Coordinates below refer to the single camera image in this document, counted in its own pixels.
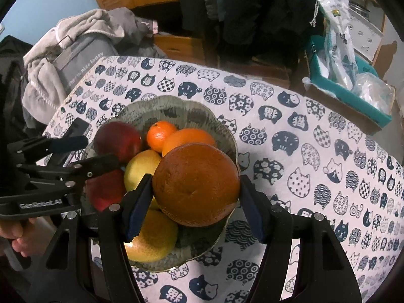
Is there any green scalloped glass bowl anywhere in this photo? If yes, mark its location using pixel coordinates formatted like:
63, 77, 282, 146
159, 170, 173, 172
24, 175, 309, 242
100, 95, 238, 272

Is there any person's left hand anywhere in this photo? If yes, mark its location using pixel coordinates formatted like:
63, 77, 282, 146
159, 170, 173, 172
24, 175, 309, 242
1, 217, 56, 257

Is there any large orange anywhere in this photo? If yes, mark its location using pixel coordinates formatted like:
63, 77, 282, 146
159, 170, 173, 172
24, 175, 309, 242
162, 128, 216, 157

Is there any yellow pear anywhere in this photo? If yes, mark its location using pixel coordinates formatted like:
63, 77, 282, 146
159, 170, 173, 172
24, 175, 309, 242
124, 209, 178, 263
124, 150, 162, 192

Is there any small tangerine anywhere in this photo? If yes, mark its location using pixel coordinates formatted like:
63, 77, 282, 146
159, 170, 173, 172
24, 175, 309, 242
146, 120, 177, 153
153, 143, 240, 227

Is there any black smartphone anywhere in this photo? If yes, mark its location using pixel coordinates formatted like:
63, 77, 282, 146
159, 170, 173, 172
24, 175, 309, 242
47, 118, 90, 166

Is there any teal plastic crate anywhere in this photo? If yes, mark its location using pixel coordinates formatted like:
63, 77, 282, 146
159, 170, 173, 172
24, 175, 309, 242
306, 36, 392, 128

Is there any white rice bag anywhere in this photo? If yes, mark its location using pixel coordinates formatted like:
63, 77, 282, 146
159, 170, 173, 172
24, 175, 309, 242
315, 0, 358, 91

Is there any red apple back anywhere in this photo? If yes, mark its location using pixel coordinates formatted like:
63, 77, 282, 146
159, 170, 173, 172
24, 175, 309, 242
93, 121, 143, 165

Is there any red apple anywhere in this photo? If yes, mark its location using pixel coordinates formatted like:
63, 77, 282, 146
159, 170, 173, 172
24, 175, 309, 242
85, 169, 127, 211
93, 121, 143, 165

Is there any wooden drawer box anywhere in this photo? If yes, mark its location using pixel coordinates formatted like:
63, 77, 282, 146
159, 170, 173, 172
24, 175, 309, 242
153, 34, 206, 65

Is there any white storage basket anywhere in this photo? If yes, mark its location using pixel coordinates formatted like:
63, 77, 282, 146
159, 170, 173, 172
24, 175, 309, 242
349, 9, 384, 62

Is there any small tangerine front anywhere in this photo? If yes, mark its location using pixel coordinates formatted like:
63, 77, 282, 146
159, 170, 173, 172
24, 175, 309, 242
146, 120, 177, 153

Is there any pile of grey clothes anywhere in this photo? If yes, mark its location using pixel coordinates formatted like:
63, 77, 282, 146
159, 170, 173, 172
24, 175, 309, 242
21, 8, 166, 129

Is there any steel pot on basket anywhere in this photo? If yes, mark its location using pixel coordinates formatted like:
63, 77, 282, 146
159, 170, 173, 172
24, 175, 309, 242
349, 1, 370, 19

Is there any small tangerine back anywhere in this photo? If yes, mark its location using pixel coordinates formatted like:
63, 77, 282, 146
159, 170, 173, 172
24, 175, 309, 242
153, 143, 240, 227

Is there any black hanging coat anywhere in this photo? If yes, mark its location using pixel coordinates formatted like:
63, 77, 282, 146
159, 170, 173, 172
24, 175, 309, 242
180, 0, 323, 70

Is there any cat pattern tablecloth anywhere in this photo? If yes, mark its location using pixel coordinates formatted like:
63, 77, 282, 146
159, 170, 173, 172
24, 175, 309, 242
44, 57, 403, 301

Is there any clear plastic bag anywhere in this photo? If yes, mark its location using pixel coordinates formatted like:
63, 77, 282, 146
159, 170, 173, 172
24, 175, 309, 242
352, 72, 396, 115

